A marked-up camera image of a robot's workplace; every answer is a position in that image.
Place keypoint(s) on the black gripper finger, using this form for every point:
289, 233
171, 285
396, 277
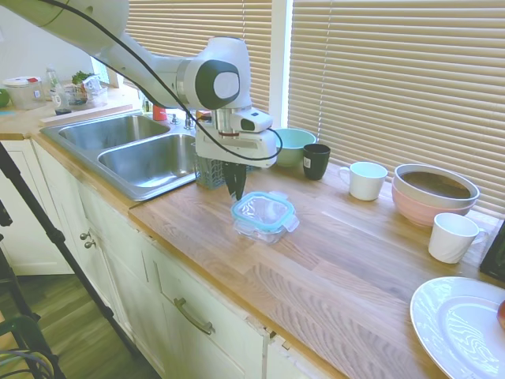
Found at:
229, 177
239, 183

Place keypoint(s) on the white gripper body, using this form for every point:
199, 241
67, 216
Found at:
244, 150

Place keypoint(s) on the teal rimmed container lid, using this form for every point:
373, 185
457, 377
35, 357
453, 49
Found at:
264, 209

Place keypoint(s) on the clear glass food container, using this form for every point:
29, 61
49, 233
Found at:
260, 236

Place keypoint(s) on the clear tub white lid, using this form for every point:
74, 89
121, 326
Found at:
23, 92

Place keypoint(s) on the grey plastic cutlery basket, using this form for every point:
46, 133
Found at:
209, 173

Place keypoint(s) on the mint green bowl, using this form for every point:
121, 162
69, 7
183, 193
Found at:
296, 152

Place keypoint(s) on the orange cardboard box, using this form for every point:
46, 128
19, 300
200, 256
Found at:
204, 115

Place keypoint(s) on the chrome faucet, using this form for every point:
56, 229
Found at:
188, 124

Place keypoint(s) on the black cup with label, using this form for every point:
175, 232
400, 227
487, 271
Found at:
315, 166

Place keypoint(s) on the metal sink soap pump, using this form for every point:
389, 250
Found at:
173, 119

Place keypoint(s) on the stainless steel sink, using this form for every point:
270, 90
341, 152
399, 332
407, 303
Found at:
138, 166

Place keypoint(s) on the red spray bottle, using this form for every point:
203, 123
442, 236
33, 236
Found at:
159, 113

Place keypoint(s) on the clear soap bottle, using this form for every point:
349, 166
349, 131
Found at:
147, 107

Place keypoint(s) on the white lower cabinet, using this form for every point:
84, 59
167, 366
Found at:
177, 276

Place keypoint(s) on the wide white mug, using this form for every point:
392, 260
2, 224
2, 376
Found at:
367, 185

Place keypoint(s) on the beige blind behind sink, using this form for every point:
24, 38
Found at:
177, 27

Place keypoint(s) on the round metal cabinet knob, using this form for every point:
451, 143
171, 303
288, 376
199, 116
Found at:
84, 236
90, 244

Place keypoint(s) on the large beige window blind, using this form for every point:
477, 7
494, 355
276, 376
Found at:
394, 79

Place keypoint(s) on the pink bowl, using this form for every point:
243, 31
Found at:
418, 215

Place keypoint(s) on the clear plastic bottle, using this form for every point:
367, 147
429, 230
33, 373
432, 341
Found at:
55, 88

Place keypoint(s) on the small white cup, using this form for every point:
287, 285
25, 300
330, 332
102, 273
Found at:
450, 241

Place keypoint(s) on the dark green clamp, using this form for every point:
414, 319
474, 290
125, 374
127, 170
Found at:
23, 327

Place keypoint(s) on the white plate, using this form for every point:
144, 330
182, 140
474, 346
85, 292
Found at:
453, 327

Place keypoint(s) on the black countertop appliance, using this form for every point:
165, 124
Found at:
497, 256

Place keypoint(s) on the red apple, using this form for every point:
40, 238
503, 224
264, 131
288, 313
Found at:
502, 316

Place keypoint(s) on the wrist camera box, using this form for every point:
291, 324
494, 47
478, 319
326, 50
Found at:
260, 118

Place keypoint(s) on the black camera tripod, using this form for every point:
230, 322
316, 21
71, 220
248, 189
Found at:
43, 221

